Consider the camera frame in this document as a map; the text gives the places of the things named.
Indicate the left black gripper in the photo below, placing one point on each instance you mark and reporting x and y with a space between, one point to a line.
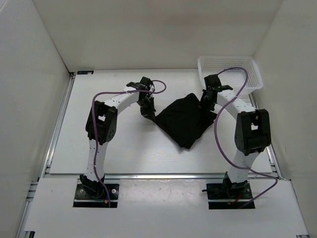
149 113

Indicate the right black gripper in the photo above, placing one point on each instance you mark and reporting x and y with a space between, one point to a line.
203 104

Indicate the black shorts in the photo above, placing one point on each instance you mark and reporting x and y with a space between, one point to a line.
184 121

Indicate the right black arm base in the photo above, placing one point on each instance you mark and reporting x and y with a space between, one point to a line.
229 196

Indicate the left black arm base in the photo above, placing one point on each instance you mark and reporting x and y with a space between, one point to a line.
92 194

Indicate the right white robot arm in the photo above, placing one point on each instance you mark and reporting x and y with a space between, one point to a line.
252 130

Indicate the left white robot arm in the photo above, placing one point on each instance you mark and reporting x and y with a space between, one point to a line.
101 127

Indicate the white plastic mesh basket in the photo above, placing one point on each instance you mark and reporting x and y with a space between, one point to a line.
230 71

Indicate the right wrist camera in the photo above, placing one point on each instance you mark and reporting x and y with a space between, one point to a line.
213 83

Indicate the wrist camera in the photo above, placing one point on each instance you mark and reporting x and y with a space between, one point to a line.
213 83
144 84

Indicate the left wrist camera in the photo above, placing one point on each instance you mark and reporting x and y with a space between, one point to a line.
144 84

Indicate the front aluminium frame rail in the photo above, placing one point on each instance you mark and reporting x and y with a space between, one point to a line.
160 176

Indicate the aluminium frame rail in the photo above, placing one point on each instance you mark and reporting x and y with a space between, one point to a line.
272 155
47 160
160 176

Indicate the right aluminium frame rail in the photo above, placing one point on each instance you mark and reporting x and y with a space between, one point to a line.
272 155

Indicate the left aluminium frame rail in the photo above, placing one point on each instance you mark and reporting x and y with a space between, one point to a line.
47 160

